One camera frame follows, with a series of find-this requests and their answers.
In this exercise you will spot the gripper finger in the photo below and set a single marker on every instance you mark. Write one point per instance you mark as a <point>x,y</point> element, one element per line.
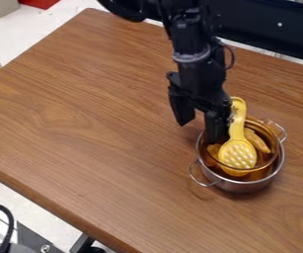
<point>216,126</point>
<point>182,110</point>

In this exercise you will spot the orange toy food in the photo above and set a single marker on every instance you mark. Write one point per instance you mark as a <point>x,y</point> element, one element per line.
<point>257,141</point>

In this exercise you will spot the yellow spatula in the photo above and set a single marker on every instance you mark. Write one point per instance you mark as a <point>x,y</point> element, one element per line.
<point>237,153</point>

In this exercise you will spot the red box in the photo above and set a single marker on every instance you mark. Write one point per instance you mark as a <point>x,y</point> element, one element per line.
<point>37,3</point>

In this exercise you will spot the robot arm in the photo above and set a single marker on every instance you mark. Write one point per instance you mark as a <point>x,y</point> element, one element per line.
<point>188,29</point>

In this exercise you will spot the silver pot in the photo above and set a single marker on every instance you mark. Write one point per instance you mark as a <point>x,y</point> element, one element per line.
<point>241,181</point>

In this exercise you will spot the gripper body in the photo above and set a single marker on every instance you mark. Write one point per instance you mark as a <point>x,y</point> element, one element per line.
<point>200,80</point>

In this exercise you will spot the black metal beam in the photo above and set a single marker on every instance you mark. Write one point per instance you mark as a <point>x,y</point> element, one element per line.
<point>268,23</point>

